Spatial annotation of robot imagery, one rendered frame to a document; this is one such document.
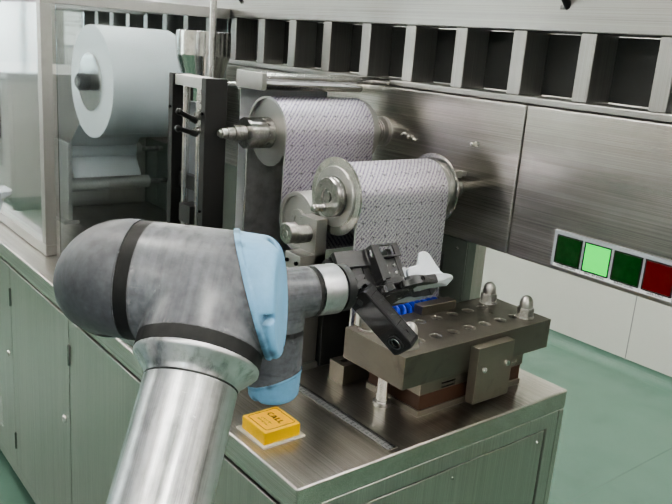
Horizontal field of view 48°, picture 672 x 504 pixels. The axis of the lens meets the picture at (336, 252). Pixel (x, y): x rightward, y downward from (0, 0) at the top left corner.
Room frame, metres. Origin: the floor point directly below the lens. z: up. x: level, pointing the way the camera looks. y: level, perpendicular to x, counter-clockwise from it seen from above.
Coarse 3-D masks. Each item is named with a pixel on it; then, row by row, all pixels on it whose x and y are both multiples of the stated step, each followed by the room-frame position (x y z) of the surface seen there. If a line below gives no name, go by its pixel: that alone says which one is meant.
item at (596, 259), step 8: (592, 248) 1.34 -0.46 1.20; (600, 248) 1.32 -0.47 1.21; (584, 256) 1.35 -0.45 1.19; (592, 256) 1.33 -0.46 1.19; (600, 256) 1.32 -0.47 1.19; (608, 256) 1.31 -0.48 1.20; (584, 264) 1.34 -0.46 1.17; (592, 264) 1.33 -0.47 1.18; (600, 264) 1.32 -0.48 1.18; (592, 272) 1.33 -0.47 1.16; (600, 272) 1.32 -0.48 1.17
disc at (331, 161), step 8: (328, 160) 1.42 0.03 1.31; (336, 160) 1.40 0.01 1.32; (344, 160) 1.38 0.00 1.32; (320, 168) 1.44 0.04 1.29; (344, 168) 1.38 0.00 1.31; (352, 168) 1.37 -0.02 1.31; (352, 176) 1.36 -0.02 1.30; (312, 184) 1.45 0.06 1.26; (360, 184) 1.35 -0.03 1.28; (312, 192) 1.45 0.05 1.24; (360, 192) 1.34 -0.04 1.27; (312, 200) 1.45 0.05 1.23; (360, 200) 1.34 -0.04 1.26; (360, 208) 1.34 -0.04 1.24; (336, 216) 1.39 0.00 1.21; (352, 216) 1.36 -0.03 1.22; (344, 224) 1.37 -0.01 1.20; (352, 224) 1.35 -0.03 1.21; (336, 232) 1.39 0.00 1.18; (344, 232) 1.37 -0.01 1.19
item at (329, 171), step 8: (328, 168) 1.41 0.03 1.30; (336, 168) 1.39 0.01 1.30; (320, 176) 1.43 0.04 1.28; (328, 176) 1.41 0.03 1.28; (336, 176) 1.39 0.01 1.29; (344, 176) 1.37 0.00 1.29; (448, 176) 1.52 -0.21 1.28; (344, 184) 1.37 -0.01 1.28; (352, 184) 1.36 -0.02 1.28; (448, 184) 1.51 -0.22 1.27; (352, 192) 1.35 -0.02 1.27; (448, 192) 1.51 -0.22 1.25; (352, 200) 1.35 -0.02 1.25; (448, 200) 1.51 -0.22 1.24; (352, 208) 1.35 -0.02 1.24; (344, 216) 1.37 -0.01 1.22; (328, 224) 1.40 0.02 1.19; (336, 224) 1.38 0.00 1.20
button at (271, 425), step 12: (276, 408) 1.17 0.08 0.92; (252, 420) 1.12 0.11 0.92; (264, 420) 1.12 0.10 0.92; (276, 420) 1.12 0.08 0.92; (288, 420) 1.13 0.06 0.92; (252, 432) 1.11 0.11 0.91; (264, 432) 1.08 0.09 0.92; (276, 432) 1.09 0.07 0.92; (288, 432) 1.11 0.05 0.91; (264, 444) 1.08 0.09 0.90
